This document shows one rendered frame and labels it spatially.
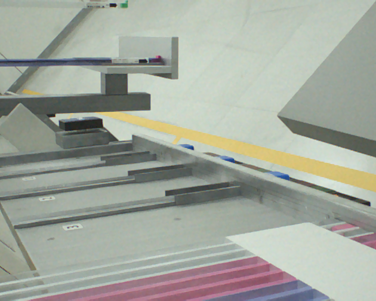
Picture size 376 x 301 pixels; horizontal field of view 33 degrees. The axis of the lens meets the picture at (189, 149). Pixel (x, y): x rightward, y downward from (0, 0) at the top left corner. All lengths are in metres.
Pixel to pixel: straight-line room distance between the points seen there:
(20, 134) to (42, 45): 7.24
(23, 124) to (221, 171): 0.56
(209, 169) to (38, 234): 0.20
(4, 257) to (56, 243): 1.19
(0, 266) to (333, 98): 1.05
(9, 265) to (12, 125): 0.62
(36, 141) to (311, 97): 0.47
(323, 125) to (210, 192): 0.29
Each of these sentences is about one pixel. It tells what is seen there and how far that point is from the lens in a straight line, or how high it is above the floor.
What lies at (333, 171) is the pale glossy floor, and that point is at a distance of 1.86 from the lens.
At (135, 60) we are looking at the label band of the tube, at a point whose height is 0.75.
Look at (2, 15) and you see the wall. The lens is 8.27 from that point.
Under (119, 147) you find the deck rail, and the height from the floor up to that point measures 0.74.
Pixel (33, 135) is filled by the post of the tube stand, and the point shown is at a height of 0.78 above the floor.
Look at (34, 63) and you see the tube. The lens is 1.00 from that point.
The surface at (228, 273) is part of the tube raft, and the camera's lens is 0.33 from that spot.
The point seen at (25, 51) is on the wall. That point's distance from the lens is 8.29.
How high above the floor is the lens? 0.97
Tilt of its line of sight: 21 degrees down
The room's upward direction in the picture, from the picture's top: 46 degrees counter-clockwise
